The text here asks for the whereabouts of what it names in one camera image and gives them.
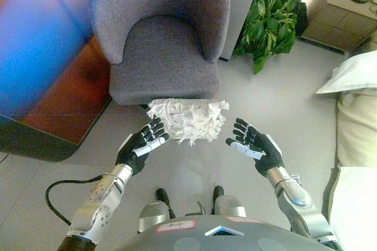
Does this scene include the beige drawer nightstand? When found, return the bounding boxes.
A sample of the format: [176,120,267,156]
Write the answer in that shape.
[300,0,377,55]

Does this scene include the brown wooden table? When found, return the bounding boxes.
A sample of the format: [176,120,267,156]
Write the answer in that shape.
[0,0,114,163]

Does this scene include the silver robot leg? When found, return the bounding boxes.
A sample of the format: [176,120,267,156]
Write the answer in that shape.
[211,185,247,219]
[137,187,177,234]

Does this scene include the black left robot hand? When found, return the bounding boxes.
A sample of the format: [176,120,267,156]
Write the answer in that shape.
[114,117,171,177]

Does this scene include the white fringed throw pillow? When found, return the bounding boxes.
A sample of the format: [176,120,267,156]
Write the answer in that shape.
[146,97,230,147]

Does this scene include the cream bed cover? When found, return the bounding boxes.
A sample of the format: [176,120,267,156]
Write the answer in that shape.
[322,90,377,251]

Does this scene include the silver right robot leg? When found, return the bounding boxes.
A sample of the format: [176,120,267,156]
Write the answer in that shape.
[211,185,247,219]

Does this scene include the thin black floor cable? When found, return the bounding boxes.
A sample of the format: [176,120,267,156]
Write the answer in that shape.
[184,200,207,216]

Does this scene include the grey robot torso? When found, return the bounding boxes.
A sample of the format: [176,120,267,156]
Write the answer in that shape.
[119,214,339,251]

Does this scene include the green leafy potted plant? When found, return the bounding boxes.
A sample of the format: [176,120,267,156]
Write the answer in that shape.
[234,0,309,75]

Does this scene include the white bed pillow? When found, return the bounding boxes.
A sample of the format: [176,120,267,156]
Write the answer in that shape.
[315,50,377,95]

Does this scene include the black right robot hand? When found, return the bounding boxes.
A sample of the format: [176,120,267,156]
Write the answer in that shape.
[225,117,286,179]

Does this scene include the silver left robot leg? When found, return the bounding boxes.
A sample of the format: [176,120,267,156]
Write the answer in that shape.
[137,187,177,234]

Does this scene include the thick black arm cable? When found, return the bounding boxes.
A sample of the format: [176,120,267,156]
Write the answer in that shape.
[45,176,102,225]

